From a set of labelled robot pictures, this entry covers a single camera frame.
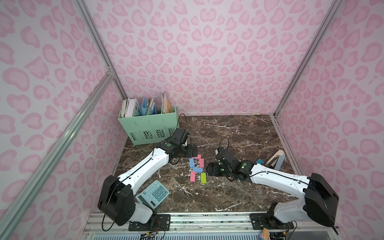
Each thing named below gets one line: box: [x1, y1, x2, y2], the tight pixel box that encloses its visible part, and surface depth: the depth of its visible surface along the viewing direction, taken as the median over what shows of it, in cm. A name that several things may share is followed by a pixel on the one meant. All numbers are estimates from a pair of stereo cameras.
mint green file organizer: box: [118, 106, 180, 146], surface depth 91 cm
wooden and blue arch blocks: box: [265, 149, 286, 171], surface depth 94 cm
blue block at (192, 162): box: [189, 158, 195, 168], surface depth 95 cm
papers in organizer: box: [121, 91, 174, 118], surface depth 94 cm
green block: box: [200, 173, 207, 184], surface depth 88 cm
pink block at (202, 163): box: [199, 158, 205, 168], surface depth 95 cm
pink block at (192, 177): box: [190, 171, 196, 182], surface depth 89 cm
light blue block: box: [192, 167, 203, 173], surface depth 92 cm
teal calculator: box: [135, 180, 170, 210], surface depth 82 cm
